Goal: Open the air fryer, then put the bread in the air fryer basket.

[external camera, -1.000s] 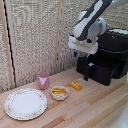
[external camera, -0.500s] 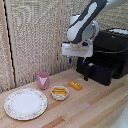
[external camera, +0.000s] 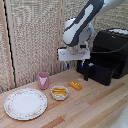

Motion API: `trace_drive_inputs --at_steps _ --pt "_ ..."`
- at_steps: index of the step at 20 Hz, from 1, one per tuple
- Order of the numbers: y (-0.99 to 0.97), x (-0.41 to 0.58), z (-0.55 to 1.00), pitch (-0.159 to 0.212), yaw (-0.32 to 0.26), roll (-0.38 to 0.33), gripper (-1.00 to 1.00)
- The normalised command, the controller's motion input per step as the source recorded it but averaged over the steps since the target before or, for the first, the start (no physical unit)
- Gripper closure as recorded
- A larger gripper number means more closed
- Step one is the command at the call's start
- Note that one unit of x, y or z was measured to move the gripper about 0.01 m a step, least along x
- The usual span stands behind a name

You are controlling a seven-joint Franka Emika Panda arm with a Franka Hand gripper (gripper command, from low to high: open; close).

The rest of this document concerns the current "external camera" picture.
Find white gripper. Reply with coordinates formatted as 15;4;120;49
57;45;92;70

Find yellow food block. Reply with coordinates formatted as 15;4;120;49
67;80;83;92

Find black air fryer drawer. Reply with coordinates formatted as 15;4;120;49
76;58;122;87

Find yellow food in bowl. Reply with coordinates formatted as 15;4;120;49
52;87;67;98

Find small white bowl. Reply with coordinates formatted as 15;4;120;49
50;85;70;101

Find pink cup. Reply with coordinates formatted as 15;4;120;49
37;71;51;91

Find beige woven folding screen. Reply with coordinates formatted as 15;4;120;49
0;0;128;95

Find white floral-rim plate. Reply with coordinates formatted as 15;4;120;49
3;87;49;121

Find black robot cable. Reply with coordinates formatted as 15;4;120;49
89;45;128;56

